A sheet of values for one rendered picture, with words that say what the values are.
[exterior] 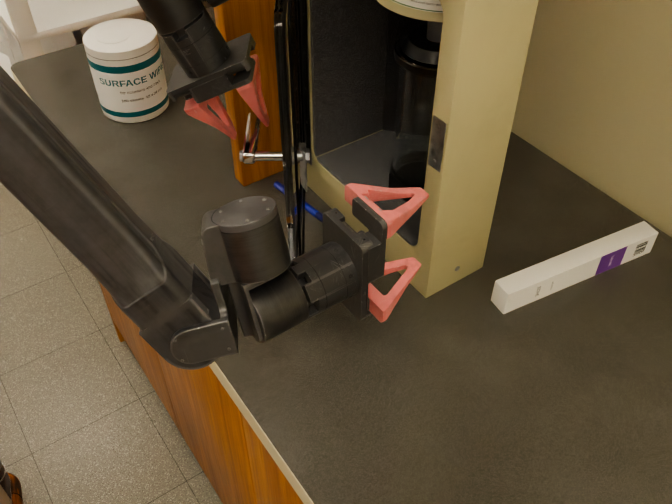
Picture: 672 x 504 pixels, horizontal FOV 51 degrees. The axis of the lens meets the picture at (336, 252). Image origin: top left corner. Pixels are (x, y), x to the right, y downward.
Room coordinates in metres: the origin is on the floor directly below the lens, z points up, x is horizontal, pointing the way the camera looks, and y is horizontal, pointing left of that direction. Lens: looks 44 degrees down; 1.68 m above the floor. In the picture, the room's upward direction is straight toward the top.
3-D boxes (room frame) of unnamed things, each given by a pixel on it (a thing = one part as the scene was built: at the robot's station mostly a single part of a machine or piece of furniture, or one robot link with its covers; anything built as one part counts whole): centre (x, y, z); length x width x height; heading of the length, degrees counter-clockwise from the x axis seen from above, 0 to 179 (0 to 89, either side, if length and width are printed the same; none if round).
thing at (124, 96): (1.17, 0.39, 1.01); 0.13 x 0.13 x 0.15
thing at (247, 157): (0.69, 0.08, 1.20); 0.10 x 0.05 x 0.03; 0
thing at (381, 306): (0.50, -0.05, 1.17); 0.09 x 0.07 x 0.07; 125
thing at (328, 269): (0.46, 0.01, 1.20); 0.07 x 0.07 x 0.10; 35
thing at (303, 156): (0.66, 0.04, 1.18); 0.02 x 0.02 x 0.06; 0
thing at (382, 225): (0.50, -0.05, 1.24); 0.09 x 0.07 x 0.07; 125
